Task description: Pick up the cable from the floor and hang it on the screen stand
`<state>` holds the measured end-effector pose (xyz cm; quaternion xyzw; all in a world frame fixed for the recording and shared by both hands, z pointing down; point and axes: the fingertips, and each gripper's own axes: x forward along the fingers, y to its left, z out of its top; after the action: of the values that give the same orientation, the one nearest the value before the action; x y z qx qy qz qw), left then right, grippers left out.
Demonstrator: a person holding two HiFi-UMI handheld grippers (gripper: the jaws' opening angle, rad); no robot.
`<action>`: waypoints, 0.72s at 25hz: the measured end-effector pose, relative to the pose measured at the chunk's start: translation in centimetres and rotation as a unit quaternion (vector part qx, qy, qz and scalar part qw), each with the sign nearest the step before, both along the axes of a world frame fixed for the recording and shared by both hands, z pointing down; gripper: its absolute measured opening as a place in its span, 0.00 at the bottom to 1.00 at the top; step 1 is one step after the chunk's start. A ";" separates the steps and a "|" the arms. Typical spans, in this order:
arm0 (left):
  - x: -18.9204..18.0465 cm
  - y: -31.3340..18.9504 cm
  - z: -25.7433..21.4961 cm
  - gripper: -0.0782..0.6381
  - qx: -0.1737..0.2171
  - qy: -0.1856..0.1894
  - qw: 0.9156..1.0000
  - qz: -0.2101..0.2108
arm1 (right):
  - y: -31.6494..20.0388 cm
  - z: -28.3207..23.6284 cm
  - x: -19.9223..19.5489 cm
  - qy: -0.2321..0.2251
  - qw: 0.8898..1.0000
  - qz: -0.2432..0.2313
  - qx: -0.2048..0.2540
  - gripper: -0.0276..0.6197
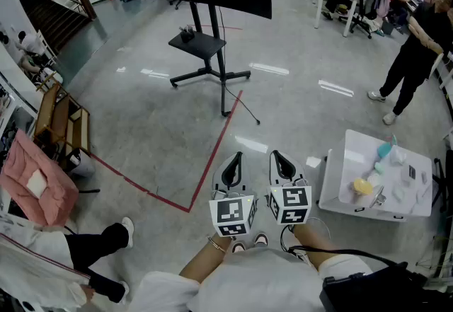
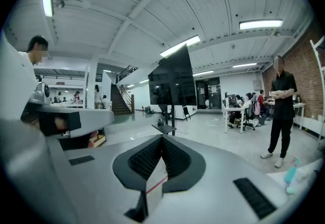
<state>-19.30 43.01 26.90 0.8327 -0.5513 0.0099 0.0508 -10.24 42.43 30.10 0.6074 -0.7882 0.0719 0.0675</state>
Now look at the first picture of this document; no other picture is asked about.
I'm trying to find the black power cable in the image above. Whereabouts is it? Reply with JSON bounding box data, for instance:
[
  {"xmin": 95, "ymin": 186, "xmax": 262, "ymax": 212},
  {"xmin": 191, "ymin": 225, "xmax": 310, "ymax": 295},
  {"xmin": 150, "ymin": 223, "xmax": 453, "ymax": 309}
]
[{"xmin": 216, "ymin": 5, "xmax": 262, "ymax": 126}]

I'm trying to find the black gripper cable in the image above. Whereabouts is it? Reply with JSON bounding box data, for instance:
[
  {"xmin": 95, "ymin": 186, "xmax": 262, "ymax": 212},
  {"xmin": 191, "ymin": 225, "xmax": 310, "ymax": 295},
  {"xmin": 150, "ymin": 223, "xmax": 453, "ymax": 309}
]
[{"xmin": 280, "ymin": 216, "xmax": 332, "ymax": 262}]

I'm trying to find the black shoulder bag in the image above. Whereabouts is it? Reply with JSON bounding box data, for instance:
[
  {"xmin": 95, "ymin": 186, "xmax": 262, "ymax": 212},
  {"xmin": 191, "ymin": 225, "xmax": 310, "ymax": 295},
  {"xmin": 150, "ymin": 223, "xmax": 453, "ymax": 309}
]
[{"xmin": 288, "ymin": 245, "xmax": 453, "ymax": 312}]

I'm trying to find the dark wooden staircase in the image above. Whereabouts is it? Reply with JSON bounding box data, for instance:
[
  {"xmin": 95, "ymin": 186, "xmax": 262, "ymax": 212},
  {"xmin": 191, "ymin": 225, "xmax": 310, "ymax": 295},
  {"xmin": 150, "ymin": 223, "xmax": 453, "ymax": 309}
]
[{"xmin": 17, "ymin": 0, "xmax": 98, "ymax": 53}]

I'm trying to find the black wheeled television stand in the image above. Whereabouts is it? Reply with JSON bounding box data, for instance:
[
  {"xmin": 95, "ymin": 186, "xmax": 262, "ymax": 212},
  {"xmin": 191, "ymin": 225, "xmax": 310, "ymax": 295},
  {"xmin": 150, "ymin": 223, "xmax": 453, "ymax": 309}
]
[{"xmin": 168, "ymin": 1, "xmax": 252, "ymax": 117}]

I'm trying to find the yellow round item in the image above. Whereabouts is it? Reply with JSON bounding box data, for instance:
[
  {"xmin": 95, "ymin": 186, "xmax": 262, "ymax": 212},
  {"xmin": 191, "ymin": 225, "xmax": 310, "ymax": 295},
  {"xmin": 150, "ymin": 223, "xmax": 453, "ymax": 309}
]
[{"xmin": 352, "ymin": 178, "xmax": 374, "ymax": 195}]

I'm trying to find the teal plastic item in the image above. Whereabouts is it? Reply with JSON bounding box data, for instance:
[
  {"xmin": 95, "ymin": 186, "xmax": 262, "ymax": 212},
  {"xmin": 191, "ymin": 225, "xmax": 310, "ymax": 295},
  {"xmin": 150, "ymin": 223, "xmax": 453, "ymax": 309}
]
[{"xmin": 377, "ymin": 142, "xmax": 394, "ymax": 160}]

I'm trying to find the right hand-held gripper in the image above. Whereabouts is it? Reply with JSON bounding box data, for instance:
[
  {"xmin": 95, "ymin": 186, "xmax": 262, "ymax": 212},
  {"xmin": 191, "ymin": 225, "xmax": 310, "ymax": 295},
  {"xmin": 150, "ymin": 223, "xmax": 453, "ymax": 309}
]
[{"xmin": 265, "ymin": 150, "xmax": 313, "ymax": 226}]

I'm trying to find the person's left forearm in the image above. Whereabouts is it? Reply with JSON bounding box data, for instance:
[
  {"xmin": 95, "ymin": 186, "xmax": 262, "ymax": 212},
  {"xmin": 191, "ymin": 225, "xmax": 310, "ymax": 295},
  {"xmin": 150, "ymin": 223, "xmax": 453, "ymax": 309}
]
[{"xmin": 178, "ymin": 232, "xmax": 234, "ymax": 285}]

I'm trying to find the red floor tape line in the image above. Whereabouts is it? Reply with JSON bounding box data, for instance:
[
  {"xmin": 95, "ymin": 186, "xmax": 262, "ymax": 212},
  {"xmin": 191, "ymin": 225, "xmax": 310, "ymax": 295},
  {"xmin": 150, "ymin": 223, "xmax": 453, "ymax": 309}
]
[{"xmin": 90, "ymin": 90, "xmax": 244, "ymax": 214}]

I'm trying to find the white cart table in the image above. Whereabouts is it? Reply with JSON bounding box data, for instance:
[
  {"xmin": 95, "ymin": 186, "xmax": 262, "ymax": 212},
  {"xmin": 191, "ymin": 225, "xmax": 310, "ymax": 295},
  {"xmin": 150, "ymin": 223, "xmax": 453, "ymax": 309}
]
[{"xmin": 317, "ymin": 129, "xmax": 435, "ymax": 222}]

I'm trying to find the pink backpack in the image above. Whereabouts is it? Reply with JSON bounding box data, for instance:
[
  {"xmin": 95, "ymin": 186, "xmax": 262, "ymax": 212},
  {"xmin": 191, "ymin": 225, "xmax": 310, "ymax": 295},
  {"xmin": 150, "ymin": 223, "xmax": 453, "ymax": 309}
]
[{"xmin": 374, "ymin": 0, "xmax": 391, "ymax": 18}]

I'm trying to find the person's white shirt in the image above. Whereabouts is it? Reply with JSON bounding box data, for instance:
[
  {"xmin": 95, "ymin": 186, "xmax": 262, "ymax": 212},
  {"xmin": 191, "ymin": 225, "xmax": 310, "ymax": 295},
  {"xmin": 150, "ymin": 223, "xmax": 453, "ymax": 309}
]
[{"xmin": 129, "ymin": 245, "xmax": 374, "ymax": 312}]

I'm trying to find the wooden folding chair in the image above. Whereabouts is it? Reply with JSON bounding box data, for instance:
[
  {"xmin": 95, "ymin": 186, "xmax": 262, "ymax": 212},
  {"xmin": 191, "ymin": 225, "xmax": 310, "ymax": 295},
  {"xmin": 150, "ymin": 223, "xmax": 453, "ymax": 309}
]
[{"xmin": 33, "ymin": 82, "xmax": 91, "ymax": 163}]

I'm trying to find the white container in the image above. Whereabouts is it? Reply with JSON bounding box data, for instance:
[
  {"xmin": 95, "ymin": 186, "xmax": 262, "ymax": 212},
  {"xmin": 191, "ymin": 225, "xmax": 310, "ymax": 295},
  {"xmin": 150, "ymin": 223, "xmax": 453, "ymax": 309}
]
[{"xmin": 65, "ymin": 147, "xmax": 96, "ymax": 179}]

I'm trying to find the black pen holder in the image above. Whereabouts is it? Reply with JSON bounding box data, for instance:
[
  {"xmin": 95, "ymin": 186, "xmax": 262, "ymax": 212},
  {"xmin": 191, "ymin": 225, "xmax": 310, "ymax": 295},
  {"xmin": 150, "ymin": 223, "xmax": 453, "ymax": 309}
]
[{"xmin": 179, "ymin": 26, "xmax": 195, "ymax": 44}]

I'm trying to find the gold bracelet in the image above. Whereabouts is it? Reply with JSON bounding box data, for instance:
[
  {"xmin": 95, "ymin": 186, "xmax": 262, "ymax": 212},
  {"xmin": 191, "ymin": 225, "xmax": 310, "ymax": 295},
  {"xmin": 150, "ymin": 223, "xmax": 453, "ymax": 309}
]
[{"xmin": 207, "ymin": 236, "xmax": 227, "ymax": 254}]

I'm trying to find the black office chair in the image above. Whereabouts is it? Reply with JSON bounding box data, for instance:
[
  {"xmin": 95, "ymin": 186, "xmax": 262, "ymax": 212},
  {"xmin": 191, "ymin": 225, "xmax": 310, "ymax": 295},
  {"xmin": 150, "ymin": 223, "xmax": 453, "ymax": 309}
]
[{"xmin": 350, "ymin": 0, "xmax": 379, "ymax": 39}]

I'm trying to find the person's right forearm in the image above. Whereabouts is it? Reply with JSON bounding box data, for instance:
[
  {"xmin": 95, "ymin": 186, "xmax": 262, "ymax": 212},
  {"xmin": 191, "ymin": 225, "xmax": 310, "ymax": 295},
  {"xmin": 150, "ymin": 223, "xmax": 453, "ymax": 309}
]
[{"xmin": 292, "ymin": 222, "xmax": 341, "ymax": 273}]

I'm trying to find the pink quilted cloth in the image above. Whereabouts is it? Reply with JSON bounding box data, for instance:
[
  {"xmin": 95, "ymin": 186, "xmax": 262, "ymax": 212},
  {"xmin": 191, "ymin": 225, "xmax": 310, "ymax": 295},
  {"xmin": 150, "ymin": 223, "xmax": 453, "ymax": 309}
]
[{"xmin": 0, "ymin": 129, "xmax": 79, "ymax": 227}]

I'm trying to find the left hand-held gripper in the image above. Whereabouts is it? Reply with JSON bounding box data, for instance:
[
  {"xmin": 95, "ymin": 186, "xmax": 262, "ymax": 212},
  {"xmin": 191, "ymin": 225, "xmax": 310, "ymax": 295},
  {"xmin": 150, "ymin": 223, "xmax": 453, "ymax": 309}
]
[{"xmin": 208, "ymin": 151, "xmax": 260, "ymax": 238}]

